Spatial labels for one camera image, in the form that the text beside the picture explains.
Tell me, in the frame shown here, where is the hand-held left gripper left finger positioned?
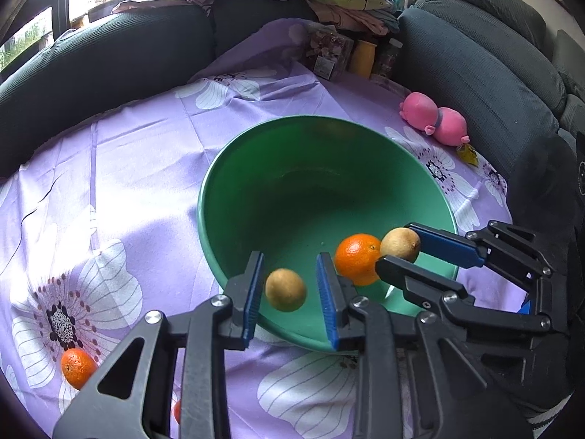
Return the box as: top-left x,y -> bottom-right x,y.
52,251 -> 266,439

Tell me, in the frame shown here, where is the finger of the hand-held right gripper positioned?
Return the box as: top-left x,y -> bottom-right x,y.
404,221 -> 556,293
375,256 -> 551,330

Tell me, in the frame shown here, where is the pink plush toy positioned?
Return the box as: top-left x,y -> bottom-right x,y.
399,92 -> 471,147

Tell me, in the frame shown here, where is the yellow jar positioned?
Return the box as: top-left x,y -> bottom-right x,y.
350,40 -> 378,76

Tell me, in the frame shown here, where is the green plastic bowl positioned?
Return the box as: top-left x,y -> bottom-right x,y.
197,116 -> 459,354

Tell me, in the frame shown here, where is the dull yellow lemon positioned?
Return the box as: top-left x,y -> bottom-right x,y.
380,227 -> 422,263
265,268 -> 307,312

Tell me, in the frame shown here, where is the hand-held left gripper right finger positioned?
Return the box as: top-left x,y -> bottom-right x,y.
316,252 -> 533,439

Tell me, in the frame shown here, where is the person's right forearm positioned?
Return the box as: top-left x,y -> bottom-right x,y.
525,398 -> 585,439

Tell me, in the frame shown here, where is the dark jar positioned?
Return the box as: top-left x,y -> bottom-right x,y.
372,39 -> 404,78

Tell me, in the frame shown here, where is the clear packet of snacks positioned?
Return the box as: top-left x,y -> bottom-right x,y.
304,23 -> 355,78

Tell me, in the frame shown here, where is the yellow folded cloth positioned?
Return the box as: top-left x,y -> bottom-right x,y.
320,0 -> 395,12

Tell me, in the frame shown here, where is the purple floral tablecloth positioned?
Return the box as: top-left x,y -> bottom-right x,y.
0,18 -> 513,439

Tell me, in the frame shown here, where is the yellow paper tag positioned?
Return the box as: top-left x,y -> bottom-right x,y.
457,143 -> 480,166

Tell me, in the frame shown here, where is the dark grey sofa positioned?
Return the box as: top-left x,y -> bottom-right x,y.
0,0 -> 585,179

